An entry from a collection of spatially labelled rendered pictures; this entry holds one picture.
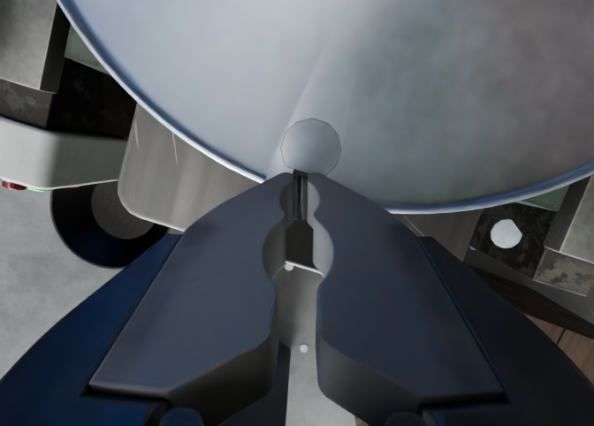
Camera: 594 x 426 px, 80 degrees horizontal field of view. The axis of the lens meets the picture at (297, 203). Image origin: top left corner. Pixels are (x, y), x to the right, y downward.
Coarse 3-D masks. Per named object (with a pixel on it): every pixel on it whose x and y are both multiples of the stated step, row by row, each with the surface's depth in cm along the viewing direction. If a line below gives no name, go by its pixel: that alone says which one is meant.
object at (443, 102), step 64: (64, 0) 13; (128, 0) 13; (192, 0) 13; (256, 0) 13; (320, 0) 13; (384, 0) 13; (448, 0) 13; (512, 0) 13; (576, 0) 13; (128, 64) 13; (192, 64) 13; (256, 64) 13; (320, 64) 13; (384, 64) 13; (448, 64) 13; (512, 64) 13; (576, 64) 13; (192, 128) 13; (256, 128) 13; (384, 128) 13; (448, 128) 13; (512, 128) 13; (576, 128) 13; (384, 192) 14; (448, 192) 14; (512, 192) 13
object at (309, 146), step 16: (304, 128) 13; (320, 128) 13; (288, 144) 13; (304, 144) 13; (320, 144) 13; (336, 144) 13; (288, 160) 14; (304, 160) 14; (320, 160) 14; (336, 160) 14
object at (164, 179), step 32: (160, 128) 14; (128, 160) 14; (160, 160) 14; (192, 160) 14; (128, 192) 14; (160, 192) 14; (192, 192) 14; (224, 192) 14; (416, 224) 14; (448, 224) 14; (288, 256) 14
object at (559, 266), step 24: (576, 192) 28; (480, 216) 42; (504, 216) 37; (528, 216) 34; (552, 216) 30; (576, 216) 28; (480, 240) 40; (528, 240) 33; (552, 240) 29; (576, 240) 28; (504, 264) 35; (528, 264) 32; (552, 264) 30; (576, 264) 30; (576, 288) 31
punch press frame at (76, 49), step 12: (72, 36) 26; (72, 48) 26; (84, 48) 26; (84, 60) 26; (96, 60) 26; (108, 72) 30; (552, 192) 27; (564, 192) 27; (528, 204) 30; (540, 204) 27; (552, 204) 27
